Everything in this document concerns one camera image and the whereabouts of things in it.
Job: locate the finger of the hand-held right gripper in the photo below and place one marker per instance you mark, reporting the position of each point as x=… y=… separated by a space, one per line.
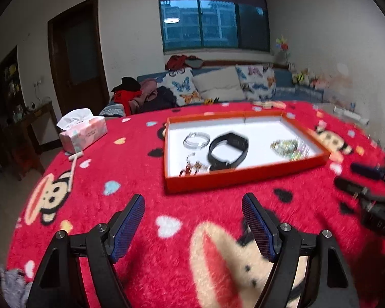
x=369 y=170
x=349 y=186

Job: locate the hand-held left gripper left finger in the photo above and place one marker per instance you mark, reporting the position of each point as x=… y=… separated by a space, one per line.
x=128 y=227

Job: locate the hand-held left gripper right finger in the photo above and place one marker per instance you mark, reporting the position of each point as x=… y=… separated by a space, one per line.
x=260 y=227

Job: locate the orange cardboard tray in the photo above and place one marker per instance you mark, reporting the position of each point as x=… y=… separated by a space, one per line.
x=263 y=138

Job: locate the black watch band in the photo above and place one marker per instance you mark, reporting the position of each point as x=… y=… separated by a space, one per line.
x=234 y=139

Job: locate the white power strip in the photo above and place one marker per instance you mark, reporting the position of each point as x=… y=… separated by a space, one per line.
x=351 y=115

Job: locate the red monkey print blanket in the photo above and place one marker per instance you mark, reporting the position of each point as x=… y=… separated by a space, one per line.
x=115 y=166

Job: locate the white plastic stick tool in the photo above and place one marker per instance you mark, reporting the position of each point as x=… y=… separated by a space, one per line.
x=71 y=173

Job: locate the pink tissue box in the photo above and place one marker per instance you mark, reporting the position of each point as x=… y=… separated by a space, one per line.
x=83 y=134

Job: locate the plush toys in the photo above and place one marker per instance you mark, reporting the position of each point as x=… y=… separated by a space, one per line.
x=304 y=77

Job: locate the blue sofa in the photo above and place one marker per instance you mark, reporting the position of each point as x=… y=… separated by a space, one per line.
x=284 y=78

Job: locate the grey cloth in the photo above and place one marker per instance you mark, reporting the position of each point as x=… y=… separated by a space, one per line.
x=14 y=285

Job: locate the pile of clothes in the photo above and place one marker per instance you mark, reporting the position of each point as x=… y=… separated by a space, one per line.
x=141 y=96

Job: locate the yellow black toy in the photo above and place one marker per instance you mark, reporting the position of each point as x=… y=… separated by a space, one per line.
x=211 y=100

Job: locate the butterfly print pillow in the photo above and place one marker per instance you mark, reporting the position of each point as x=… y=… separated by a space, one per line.
x=256 y=81
x=183 y=86

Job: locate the wooden side table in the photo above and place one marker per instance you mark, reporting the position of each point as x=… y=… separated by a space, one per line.
x=35 y=118

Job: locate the white cushion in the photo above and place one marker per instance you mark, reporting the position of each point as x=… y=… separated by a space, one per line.
x=218 y=83

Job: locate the colourful pinwheel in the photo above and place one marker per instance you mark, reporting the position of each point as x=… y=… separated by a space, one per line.
x=282 y=45

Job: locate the red garment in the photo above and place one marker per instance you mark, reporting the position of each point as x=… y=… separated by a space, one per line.
x=179 y=61

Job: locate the dark display cabinet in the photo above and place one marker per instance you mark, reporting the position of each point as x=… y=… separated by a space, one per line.
x=3 y=102

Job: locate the dark wooden door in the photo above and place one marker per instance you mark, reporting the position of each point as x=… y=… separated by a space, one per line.
x=80 y=54

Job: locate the window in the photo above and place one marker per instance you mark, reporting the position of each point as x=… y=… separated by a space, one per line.
x=211 y=19

